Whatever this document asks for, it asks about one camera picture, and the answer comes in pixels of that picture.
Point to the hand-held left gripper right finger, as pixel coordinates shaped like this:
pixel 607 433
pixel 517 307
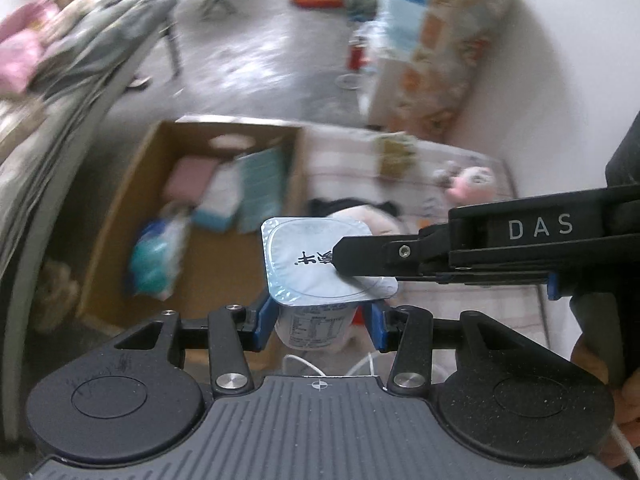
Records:
pixel 375 327

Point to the printed fabric cabinet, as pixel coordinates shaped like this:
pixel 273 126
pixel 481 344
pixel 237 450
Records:
pixel 445 60

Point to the bed with blankets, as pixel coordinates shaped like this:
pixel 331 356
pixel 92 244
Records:
pixel 82 160

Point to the pink plush animal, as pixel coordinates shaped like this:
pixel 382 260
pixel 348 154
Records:
pixel 470 180

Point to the white yogurt cup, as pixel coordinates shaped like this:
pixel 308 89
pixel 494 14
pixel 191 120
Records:
pixel 300 245

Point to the person's right hand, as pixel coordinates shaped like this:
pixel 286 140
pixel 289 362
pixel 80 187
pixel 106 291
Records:
pixel 625 420

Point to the white round lid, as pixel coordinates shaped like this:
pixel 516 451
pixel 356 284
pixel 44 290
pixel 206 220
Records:
pixel 348 81

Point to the grey quilt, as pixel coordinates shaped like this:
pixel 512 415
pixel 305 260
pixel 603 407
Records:
pixel 100 35

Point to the black-haired plush doll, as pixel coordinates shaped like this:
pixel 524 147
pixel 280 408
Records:
pixel 382 220

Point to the brown cardboard box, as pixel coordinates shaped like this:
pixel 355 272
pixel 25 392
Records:
pixel 235 265

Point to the checked floral mattress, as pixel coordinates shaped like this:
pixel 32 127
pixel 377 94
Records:
pixel 340 160

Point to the blue plastic-wrapped packages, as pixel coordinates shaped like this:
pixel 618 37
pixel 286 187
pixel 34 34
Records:
pixel 405 0

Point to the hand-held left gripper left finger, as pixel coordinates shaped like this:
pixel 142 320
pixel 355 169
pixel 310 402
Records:
pixel 264 322

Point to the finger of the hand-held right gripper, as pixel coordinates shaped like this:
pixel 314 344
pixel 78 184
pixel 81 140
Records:
pixel 375 257

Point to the blue white wipes packet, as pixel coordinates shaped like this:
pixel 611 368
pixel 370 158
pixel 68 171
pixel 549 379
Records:
pixel 157 255

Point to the white printed carton box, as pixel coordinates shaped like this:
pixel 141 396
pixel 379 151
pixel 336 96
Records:
pixel 217 200

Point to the pink quilt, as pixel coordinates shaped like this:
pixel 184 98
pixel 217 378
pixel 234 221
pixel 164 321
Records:
pixel 20 55

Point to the light blue checked towel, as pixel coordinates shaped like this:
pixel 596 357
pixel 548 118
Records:
pixel 260 190

